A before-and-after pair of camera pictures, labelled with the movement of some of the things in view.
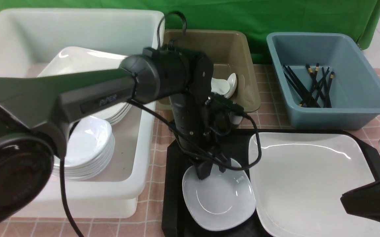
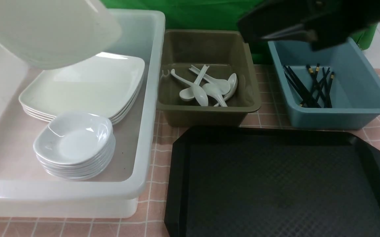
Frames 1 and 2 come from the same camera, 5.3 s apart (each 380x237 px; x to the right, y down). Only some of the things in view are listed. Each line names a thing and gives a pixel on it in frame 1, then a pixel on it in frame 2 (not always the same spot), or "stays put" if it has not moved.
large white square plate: (296, 191) to (43, 33)
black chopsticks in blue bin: (318, 94) stays put
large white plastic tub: (15, 42) stays put
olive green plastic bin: (230, 53) stays put
